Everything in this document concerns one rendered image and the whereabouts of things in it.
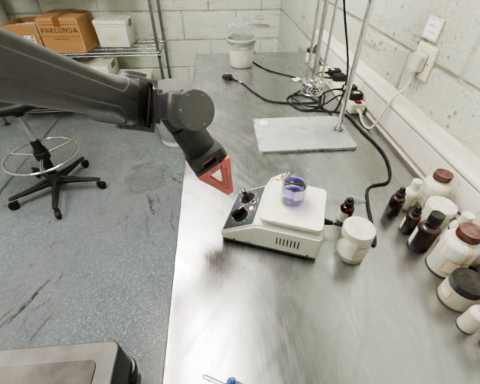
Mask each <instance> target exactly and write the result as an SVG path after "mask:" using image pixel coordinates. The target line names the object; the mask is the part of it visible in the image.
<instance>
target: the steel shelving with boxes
mask: <svg viewBox="0 0 480 384"><path fill-rule="evenodd" d="M147 2H148V6H149V13H150V18H151V22H152V30H153V34H154V38H136V35H135V31H134V26H133V16H132V15H101V16H99V17H97V18H95V19H94V18H93V16H92V14H91V11H86V10H81V9H75V8H73V9H53V10H51V11H47V12H46V13H45V14H42V15H41V16H39V17H26V18H16V19H14V20H11V21H8V19H7V16H6V14H5V11H4V9H3V7H2V4H1V1H0V27H2V28H4V29H6V30H9V31H11V32H12V33H14V34H17V35H19V36H21V37H24V38H26V39H28V40H31V41H33V42H35V43H38V44H40V45H41V46H44V47H46V48H48V49H50V50H53V51H55V52H57V53H61V54H62V55H64V56H65V55H72V56H69V58H73V59H74V60H75V61H77V62H80V63H82V64H84V65H86V66H89V67H91V68H93V69H96V70H98V71H99V72H103V73H107V74H114V75H117V74H118V73H119V66H118V61H117V57H118V56H117V55H116V54H119V53H118V52H119V51H118V52H117V53H116V54H114V53H115V52H116V51H115V52H114V53H112V52H113V51H112V52H111V53H109V52H108V53H102V52H103V51H104V50H106V48H107V47H109V48H110V47H112V48H113V47H115V48H116V47H118V48H119V47H121V48H122V47H124V48H125V47H127V48H128V47H130V48H131V46H149V45H148V44H149V43H148V44H147V45H145V44H144V45H133V44H134V43H135V42H139V43H140V42H155V44H153V45H155V47H156V48H143V49H154V50H155V49H156V52H154V50H153V52H144V51H145V50H144V51H143V52H141V51H142V50H141V49H137V48H135V49H133V48H134V47H133V48H132V49H130V48H129V49H127V48H126V49H124V48H123V49H121V48H120V49H118V48H117V49H115V48H114V49H112V48H111V49H110V50H125V51H126V50H128V51H129V50H131V52H132V50H141V51H140V52H141V53H139V54H142V53H147V54H148V53H156V54H157V55H155V54H153V55H146V54H145V55H144V54H142V55H136V54H138V53H136V54H135V55H133V54H131V52H130V53H128V52H127V53H126V54H131V55H126V54H125V55H122V56H157V57H158V64H159V68H160V73H161V77H162V79H165V76H164V72H163V67H162V58H161V54H162V50H163V48H164V50H165V58H166V63H167V68H168V77H169V78H171V70H170V65H169V60H168V51H167V46H166V37H165V32H164V27H163V21H162V13H161V7H160V2H159V0H156V3H157V8H158V16H159V22H160V27H161V32H162V38H160V37H159V38H158V37H157V32H156V27H155V19H154V14H153V10H152V2H151V0H147ZM139 39H147V40H140V41H136V40H139ZM148 39H150V40H148ZM151 39H153V40H151ZM160 39H162V40H160ZM158 42H160V43H161V42H163V44H158ZM98 43H99V44H100V46H101V47H103V48H104V47H106V48H105V49H104V50H103V48H102V49H101V50H103V51H102V52H101V53H99V52H100V51H101V50H100V48H99V49H98V50H100V51H99V52H98V53H96V52H97V51H98V50H97V51H96V52H95V53H93V52H94V51H95V50H96V49H97V48H96V49H95V50H94V51H93V52H92V53H87V52H88V51H89V50H92V48H93V47H94V46H95V45H96V44H98ZM159 45H162V48H159ZM109 48H108V49H107V50H109ZM160 49H161V50H160ZM107 50H106V51H107ZM110 50H109V51H110ZM106 51H105V52H106ZM125 51H124V52H125ZM134 52H135V51H134ZM134 52H133V53H134ZM63 53H65V54H63ZM66 53H68V54H66ZM69 53H71V54H69ZM72 53H79V54H72ZM83 54H84V55H83ZM86 54H94V55H86ZM98 54H99V55H98ZM74 55H75V56H74ZM127 70H132V71H135V72H141V73H145V74H147V77H146V78H150V79H154V75H153V74H154V72H153V69H127Z"/></svg>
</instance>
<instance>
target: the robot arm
mask: <svg viewBox="0 0 480 384"><path fill-rule="evenodd" d="M146 77H147V74H145V73H141V72H135V71H132V70H127V69H119V73H118V74H117V75H114V74H107V73H103V72H99V71H98V70H96V69H93V68H91V67H89V66H86V65H84V64H82V63H80V62H77V61H75V60H74V59H70V58H69V57H67V56H64V55H62V54H60V53H57V52H55V51H53V50H50V49H48V48H46V47H44V46H41V45H40V44H38V43H35V42H33V41H31V40H28V39H26V38H24V37H21V36H19V35H17V34H14V33H12V32H11V31H9V30H6V29H4V28H2V27H0V101H1V102H6V103H12V104H22V105H27V106H33V107H43V108H49V109H54V110H64V111H70V112H76V113H81V114H85V115H87V116H89V117H90V118H91V119H92V120H95V121H99V122H103V123H112V124H116V125H115V128H118V129H125V130H138V131H144V132H149V133H150V132H151V133H154V132H155V125H156V124H160V123H161V121H162V122H163V124H164V125H165V127H166V128H167V130H168V131H169V133H171V134H172V136H173V137H174V140H175V141H176V142H177V144H178V145H179V146H180V147H181V149H182V151H183V155H184V157H185V159H186V161H187V163H188V164H189V166H190V167H191V169H192V170H193V172H194V174H195V175H196V176H197V178H198V179H199V180H200V181H202V182H204V183H206V184H208V185H210V186H212V187H214V188H216V189H217V190H220V191H222V192H223V193H224V194H227V195H230V193H232V192H233V191H234V189H233V183H232V166H231V159H230V157H229V155H228V154H227V153H226V150H225V149H224V147H223V146H222V145H221V144H220V143H219V142H218V141H216V140H215V139H214V138H213V137H212V136H211V135H210V134H209V132H208V131H207V129H206V128H207V127H208V126H209V125H210V124H211V123H212V122H213V118H214V115H215V107H214V104H213V101H212V99H211V98H210V96H209V95H208V94H207V93H206V92H204V91H201V90H198V89H191V90H187V91H184V90H183V89H180V90H177V91H169V92H165V93H162V92H163V90H162V89H158V80H154V79H150V78H146ZM219 169H220V172H221V175H222V180H221V181H219V180H218V179H216V178H215V177H213V176H212V174H213V173H215V172H216V171H218V170H219ZM227 186H228V187H227Z"/></svg>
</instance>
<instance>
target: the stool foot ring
mask: <svg viewBox="0 0 480 384"><path fill-rule="evenodd" d="M47 139H68V140H69V141H67V142H64V143H63V144H60V145H58V146H56V147H54V148H52V149H50V150H48V149H46V146H43V147H44V149H45V151H44V152H42V153H40V154H37V153H35V152H33V153H16V151H17V150H19V149H21V148H23V147H25V146H28V145H30V142H27V143H25V144H23V145H21V146H18V147H17V148H16V149H14V150H12V151H11V152H9V153H8V154H7V155H6V156H5V157H4V159H3V161H2V170H3V171H4V172H5V173H7V174H9V175H13V176H18V177H28V176H34V175H39V174H44V173H47V172H50V171H53V170H56V169H57V168H60V167H62V166H63V165H65V164H67V163H68V162H70V161H71V160H73V159H74V157H75V156H76V155H77V154H78V151H79V144H78V142H77V141H76V140H74V139H72V138H69V137H65V136H51V137H45V138H41V139H39V140H40V141H43V140H47ZM70 142H74V143H75V144H76V146H77V148H76V150H75V153H74V154H73V155H72V156H71V157H70V158H69V159H67V160H66V161H64V162H63V163H61V164H60V165H57V166H55V167H53V168H50V169H47V170H45V171H43V162H44V161H46V160H48V159H49V158H50V157H51V154H50V152H52V151H54V150H56V149H58V148H60V147H62V146H64V145H66V144H68V143H70ZM11 155H30V156H34V157H35V159H36V160H37V161H39V162H40V171H39V172H35V173H30V174H16V173H12V172H10V171H8V170H7V169H6V168H5V162H6V160H7V159H8V158H9V157H10V156H11Z"/></svg>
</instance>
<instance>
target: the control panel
mask: <svg viewBox="0 0 480 384"><path fill-rule="evenodd" d="M264 188H265V187H259V188H256V189H253V190H247V191H246V192H247V193H253V194H254V199H253V200H255V202H254V203H252V201H253V200H252V201H250V202H248V203H243V202H242V198H243V196H244V195H243V193H242V192H241V193H238V196H237V197H236V200H235V202H234V204H233V207H232V209H231V212H230V214H229V216H228V219H227V220H226V224H225V225H224V227H223V229H229V228H233V227H238V226H246V225H251V224H252V223H253V222H254V218H255V215H256V212H257V210H258V206H259V204H260V202H261V198H262V195H263V192H264ZM240 206H244V207H245V209H246V210H247V211H248V215H247V217H246V218H245V219H243V220H242V221H240V222H236V221H235V220H234V219H233V217H232V216H231V213H232V212H234V211H235V210H237V209H238V208H239V207H240ZM251 206H252V207H253V208H252V209H251V210H250V207H251Z"/></svg>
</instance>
